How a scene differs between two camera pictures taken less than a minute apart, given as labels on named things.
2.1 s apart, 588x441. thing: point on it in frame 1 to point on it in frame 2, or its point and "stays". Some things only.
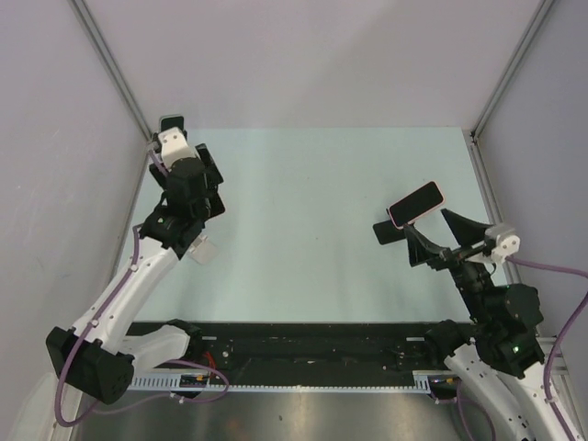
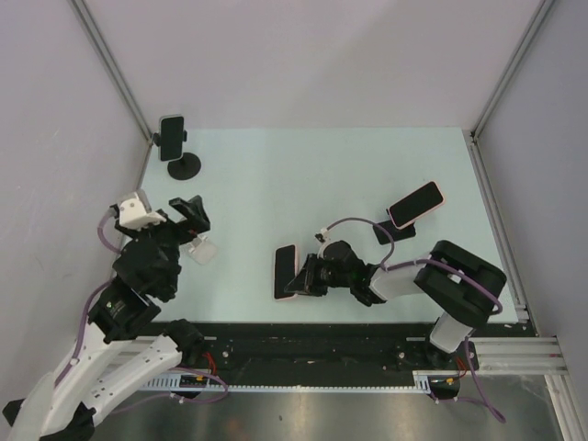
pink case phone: [415, 205] stays
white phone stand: [202, 250] stays
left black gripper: [211, 174] to [197, 220]
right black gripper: [435, 254] to [305, 282]
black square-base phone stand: [386, 232] stays
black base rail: [310, 348] stays
